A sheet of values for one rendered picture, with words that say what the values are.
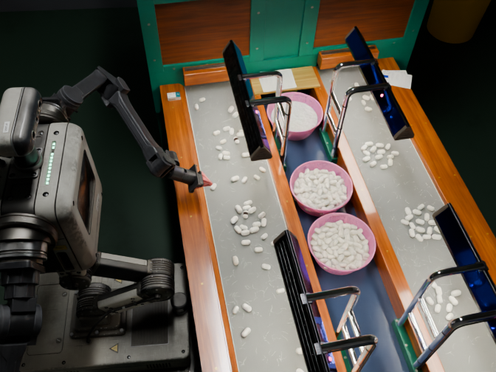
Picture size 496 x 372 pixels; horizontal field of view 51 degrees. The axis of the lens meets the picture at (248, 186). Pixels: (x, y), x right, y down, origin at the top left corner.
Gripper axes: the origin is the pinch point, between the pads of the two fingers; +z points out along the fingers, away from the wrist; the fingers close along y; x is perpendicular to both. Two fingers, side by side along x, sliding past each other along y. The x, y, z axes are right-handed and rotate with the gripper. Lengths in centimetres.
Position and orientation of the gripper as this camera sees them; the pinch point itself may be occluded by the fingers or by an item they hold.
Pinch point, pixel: (209, 184)
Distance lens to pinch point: 210.5
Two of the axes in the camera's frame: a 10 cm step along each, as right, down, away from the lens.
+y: -2.1, -7.9, 5.7
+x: -6.3, 5.5, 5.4
